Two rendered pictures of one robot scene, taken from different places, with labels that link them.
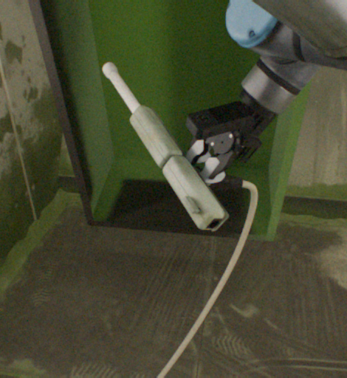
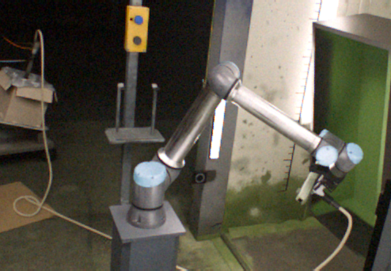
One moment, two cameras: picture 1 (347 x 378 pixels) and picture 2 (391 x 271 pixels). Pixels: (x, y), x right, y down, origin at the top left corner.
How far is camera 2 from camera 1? 1.96 m
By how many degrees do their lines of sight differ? 49
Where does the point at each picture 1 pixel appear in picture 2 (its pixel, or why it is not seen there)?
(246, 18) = not seen: hidden behind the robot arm
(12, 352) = (249, 252)
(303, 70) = (340, 163)
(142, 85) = (371, 162)
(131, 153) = (361, 198)
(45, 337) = (265, 257)
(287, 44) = not seen: hidden behind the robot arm
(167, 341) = not seen: outside the picture
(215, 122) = (315, 168)
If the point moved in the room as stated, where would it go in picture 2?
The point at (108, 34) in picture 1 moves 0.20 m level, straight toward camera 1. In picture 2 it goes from (362, 131) to (343, 136)
